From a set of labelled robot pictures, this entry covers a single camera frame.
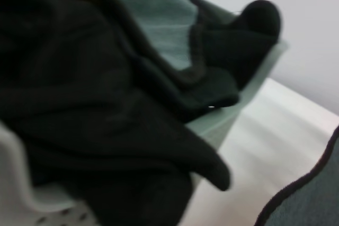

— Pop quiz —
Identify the yellow and grey towel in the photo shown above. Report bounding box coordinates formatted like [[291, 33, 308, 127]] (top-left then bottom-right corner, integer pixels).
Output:
[[255, 124, 339, 226]]

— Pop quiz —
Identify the grey-green towel with black trim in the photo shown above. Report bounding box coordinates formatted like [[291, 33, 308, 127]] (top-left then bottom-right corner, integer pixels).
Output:
[[111, 0, 203, 71]]

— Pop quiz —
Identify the grey perforated plastic basket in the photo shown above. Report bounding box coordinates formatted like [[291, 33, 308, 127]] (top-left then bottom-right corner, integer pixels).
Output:
[[0, 38, 290, 226]]

